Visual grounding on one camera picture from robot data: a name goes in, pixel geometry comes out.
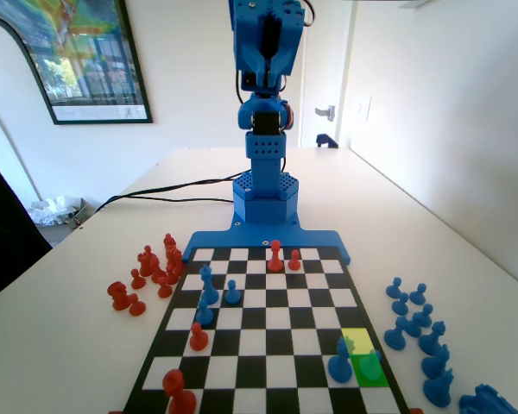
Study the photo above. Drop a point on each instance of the blue chess pawn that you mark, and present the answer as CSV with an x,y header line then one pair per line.
x,y
231,294
411,328
204,317
400,305
369,367
394,289
424,317
418,294

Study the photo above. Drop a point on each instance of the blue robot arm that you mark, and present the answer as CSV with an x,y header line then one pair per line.
x,y
265,151

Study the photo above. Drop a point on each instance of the red chess piece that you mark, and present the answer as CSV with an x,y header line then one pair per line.
x,y
178,261
157,269
170,251
146,261
118,295
169,239

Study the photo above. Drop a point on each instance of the red chess queen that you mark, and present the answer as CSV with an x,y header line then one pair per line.
x,y
275,256

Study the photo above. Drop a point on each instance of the red chess pawn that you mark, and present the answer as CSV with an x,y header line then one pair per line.
x,y
293,261
197,338
165,288
137,305
137,279
172,276

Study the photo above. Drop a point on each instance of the blue chess king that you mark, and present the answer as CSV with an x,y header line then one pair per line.
x,y
207,286

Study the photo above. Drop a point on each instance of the blue chess queen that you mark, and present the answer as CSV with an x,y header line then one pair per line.
x,y
340,362

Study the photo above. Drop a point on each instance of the red chess king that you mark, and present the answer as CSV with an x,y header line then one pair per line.
x,y
177,390

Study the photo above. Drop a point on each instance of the blue chess knight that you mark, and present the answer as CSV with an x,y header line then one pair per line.
x,y
439,389
436,363

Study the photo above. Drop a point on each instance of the blue chess rook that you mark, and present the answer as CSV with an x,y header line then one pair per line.
x,y
479,402

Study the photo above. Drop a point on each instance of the small blue printed part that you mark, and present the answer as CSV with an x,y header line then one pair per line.
x,y
326,141

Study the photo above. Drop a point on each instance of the small cardboard box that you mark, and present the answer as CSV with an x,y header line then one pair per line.
x,y
83,211

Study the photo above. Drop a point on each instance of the crumpled white plastic wrap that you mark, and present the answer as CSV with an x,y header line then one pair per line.
x,y
52,211

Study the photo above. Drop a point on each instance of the black white chessboard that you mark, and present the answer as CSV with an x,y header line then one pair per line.
x,y
263,345

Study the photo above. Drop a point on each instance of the framed wall poster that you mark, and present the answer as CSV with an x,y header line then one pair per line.
x,y
90,64

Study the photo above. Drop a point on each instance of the blue board mount plate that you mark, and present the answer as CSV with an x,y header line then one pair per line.
x,y
241,237

